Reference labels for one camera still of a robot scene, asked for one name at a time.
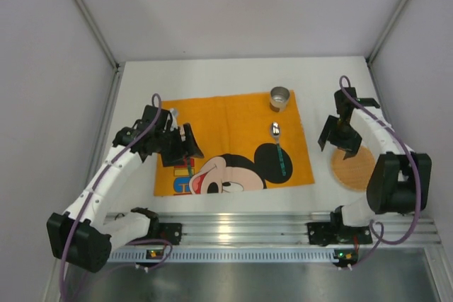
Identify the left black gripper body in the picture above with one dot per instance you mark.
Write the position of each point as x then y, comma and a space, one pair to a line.
177, 150

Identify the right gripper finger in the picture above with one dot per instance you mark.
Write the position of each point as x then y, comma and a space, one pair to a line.
329, 132
350, 154

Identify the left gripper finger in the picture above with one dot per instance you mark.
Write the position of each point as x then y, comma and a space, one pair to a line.
191, 148
172, 161

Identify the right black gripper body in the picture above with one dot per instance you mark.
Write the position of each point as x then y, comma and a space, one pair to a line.
343, 136

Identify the round woven coaster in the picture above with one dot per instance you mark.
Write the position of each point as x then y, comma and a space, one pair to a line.
353, 173

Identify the orange Mickey Mouse placemat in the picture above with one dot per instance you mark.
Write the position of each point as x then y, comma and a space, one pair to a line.
233, 132

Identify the spoon with teal handle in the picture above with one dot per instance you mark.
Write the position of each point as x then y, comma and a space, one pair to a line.
275, 133

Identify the metal cup with cork band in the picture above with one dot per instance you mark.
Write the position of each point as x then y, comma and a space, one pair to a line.
279, 98

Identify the fork with teal handle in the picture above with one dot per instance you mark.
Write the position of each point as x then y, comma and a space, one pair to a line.
190, 167

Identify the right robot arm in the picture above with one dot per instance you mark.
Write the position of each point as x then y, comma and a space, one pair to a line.
399, 181

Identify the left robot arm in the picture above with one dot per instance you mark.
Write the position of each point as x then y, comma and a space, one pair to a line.
81, 236

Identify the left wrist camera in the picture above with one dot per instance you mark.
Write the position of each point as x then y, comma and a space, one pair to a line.
172, 122

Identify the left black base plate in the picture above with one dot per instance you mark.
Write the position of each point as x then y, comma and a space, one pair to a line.
172, 232

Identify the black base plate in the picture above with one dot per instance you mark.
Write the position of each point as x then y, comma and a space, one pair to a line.
172, 232
326, 233

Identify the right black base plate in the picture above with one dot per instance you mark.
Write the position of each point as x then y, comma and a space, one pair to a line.
326, 233

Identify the aluminium rail frame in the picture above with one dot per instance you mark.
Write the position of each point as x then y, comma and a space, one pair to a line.
262, 218

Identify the perforated cable duct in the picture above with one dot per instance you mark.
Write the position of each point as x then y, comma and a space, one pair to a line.
224, 255

